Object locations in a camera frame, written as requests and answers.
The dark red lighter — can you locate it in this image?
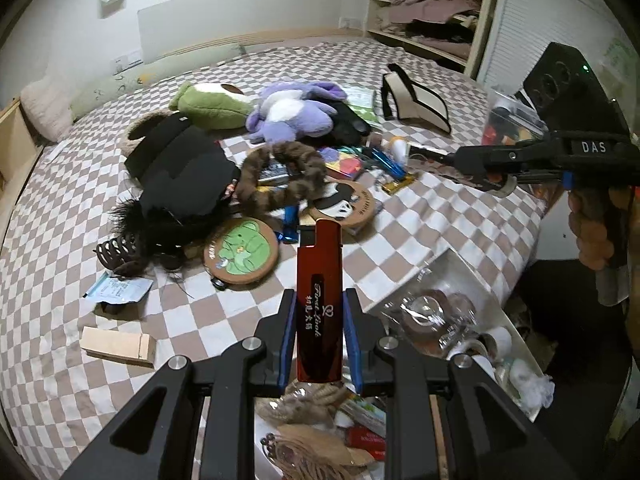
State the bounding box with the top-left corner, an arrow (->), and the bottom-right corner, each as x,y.
296,219 -> 343,384

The brown tape roll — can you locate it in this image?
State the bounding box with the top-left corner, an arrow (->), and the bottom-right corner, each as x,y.
378,273 -> 477,359

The person's right hand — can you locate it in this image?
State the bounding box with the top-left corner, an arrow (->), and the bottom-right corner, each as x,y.
568,188 -> 636,271

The blue lighter under coaster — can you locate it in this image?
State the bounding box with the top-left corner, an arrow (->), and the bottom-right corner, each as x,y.
280,205 -> 299,244

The green dinosaur cork coaster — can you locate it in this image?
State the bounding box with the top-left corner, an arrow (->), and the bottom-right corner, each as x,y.
203,218 -> 279,287

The black lighter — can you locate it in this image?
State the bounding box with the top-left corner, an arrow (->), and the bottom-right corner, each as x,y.
210,278 -> 228,290

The clear plastic storage bin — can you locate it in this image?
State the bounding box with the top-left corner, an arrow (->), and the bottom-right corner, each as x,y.
482,89 -> 548,145

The brown furry scrunchie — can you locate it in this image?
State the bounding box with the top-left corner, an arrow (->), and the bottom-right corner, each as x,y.
235,141 -> 326,216

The panda cork coaster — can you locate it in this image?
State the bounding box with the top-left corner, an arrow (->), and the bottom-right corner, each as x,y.
309,180 -> 376,229

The white storage box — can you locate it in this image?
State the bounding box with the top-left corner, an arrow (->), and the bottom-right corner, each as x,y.
252,249 -> 547,480

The gold lighter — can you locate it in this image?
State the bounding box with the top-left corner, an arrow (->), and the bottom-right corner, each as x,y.
382,174 -> 416,195

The colourful card box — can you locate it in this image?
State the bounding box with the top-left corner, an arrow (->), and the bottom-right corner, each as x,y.
319,148 -> 364,181

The checkered bed sheet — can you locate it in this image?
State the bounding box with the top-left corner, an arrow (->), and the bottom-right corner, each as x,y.
1,41 -> 546,479

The blue metallic lighter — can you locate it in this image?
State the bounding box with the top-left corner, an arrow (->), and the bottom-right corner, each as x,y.
371,148 -> 407,181

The wooden clip block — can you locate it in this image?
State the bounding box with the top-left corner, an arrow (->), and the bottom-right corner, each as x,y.
80,327 -> 155,366

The brown hair claw clip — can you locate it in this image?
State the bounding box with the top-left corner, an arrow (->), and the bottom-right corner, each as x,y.
94,234 -> 146,278

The white thread spool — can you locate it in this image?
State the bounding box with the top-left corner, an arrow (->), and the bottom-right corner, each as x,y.
386,136 -> 409,167

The purple plush toy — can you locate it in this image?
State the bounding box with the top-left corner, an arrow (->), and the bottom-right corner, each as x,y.
245,81 -> 347,144

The wooden wardrobe shelf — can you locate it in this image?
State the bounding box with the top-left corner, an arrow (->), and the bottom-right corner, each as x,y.
364,0 -> 497,79

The green plush toy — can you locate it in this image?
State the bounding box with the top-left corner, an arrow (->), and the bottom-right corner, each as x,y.
168,82 -> 255,130

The fluffy beige slipper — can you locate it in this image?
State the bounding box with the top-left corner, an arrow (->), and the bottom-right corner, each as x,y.
118,110 -> 172,157

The white fluffy pillow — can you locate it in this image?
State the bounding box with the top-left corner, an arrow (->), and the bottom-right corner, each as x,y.
20,76 -> 74,143

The wooden headboard shelf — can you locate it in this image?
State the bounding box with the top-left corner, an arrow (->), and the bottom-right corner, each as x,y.
0,99 -> 42,240

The beige rope coil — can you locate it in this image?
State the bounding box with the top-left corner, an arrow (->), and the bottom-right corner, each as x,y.
255,381 -> 352,426

